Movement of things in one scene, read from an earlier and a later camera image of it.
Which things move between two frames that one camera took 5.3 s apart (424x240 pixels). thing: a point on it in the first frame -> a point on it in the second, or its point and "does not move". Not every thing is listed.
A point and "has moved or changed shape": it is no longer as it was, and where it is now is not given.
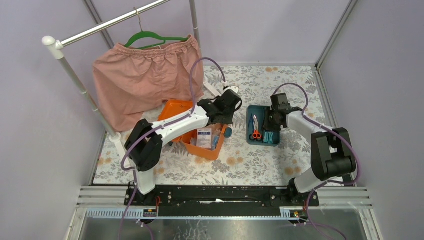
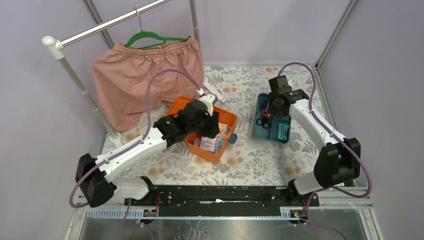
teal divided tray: [255, 134] has moved or changed shape
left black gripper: [227, 117] -> [212, 125]
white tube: [212, 93] does not move
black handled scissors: [256, 135] has moved or changed shape
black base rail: [217, 201] does not move
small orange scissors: [256, 133] has moved or changed shape
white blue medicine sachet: [204, 138] has moved or changed shape
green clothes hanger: [143, 33] does not move
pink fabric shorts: [129, 80] does not move
